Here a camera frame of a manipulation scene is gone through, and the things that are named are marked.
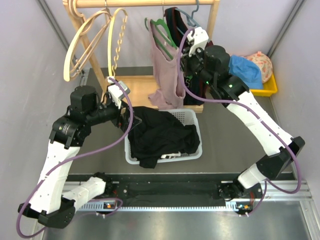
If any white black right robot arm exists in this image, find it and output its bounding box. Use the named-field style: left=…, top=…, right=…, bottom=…
left=178, top=45, right=305, bottom=198

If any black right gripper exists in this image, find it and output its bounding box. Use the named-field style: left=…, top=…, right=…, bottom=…
left=177, top=45, right=215, bottom=88

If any green plastic hanger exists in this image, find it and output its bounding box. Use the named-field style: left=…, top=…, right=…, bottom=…
left=144, top=8, right=177, bottom=60

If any black white striped tank top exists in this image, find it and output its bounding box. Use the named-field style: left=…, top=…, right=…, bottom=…
left=160, top=152, right=181, bottom=159

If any wooden clothes rack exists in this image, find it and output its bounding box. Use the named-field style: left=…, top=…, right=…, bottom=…
left=76, top=0, right=220, bottom=108

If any pink floral hat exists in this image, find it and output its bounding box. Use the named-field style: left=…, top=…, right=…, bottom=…
left=245, top=51, right=273, bottom=84

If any white plastic laundry basket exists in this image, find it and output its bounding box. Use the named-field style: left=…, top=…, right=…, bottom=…
left=124, top=108, right=203, bottom=165

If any navy maroon-trimmed jersey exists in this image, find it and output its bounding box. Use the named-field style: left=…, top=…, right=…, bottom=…
left=164, top=7, right=207, bottom=106

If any pink tank top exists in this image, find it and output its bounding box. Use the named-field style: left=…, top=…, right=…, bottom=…
left=148, top=25, right=186, bottom=110

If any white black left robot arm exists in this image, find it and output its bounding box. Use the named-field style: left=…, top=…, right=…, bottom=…
left=18, top=83, right=134, bottom=229

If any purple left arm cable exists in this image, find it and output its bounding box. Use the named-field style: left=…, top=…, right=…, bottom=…
left=15, top=77, right=135, bottom=238

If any beige wooden hanger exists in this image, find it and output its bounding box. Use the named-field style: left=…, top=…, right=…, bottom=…
left=63, top=0, right=112, bottom=84

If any small black tank top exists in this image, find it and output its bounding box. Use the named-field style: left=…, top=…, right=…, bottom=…
left=138, top=156, right=159, bottom=169

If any blue plastic hanger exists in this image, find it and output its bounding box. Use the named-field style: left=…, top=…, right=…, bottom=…
left=175, top=0, right=201, bottom=28

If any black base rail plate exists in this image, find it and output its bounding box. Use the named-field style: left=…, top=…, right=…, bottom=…
left=64, top=172, right=296, bottom=207

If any yellow metal-hook hanger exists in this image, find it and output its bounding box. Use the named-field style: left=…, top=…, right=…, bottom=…
left=104, top=0, right=128, bottom=77

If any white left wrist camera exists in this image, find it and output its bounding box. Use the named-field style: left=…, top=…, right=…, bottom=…
left=106, top=76, right=131, bottom=109

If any yellow plastic bin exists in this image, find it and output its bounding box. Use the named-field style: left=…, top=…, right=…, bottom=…
left=250, top=73, right=278, bottom=97

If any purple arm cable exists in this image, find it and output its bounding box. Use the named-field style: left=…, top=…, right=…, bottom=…
left=177, top=27, right=302, bottom=218
left=15, top=77, right=135, bottom=238

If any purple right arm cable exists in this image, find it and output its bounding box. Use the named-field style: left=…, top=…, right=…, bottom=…
left=177, top=27, right=302, bottom=218

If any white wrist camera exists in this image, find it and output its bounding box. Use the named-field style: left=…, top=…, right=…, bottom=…
left=186, top=26, right=209, bottom=57
left=106, top=76, right=131, bottom=109

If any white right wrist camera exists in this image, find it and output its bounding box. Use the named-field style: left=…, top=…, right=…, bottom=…
left=186, top=26, right=209, bottom=57

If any blue bucket hat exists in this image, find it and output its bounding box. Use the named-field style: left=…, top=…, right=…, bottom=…
left=228, top=55, right=263, bottom=90

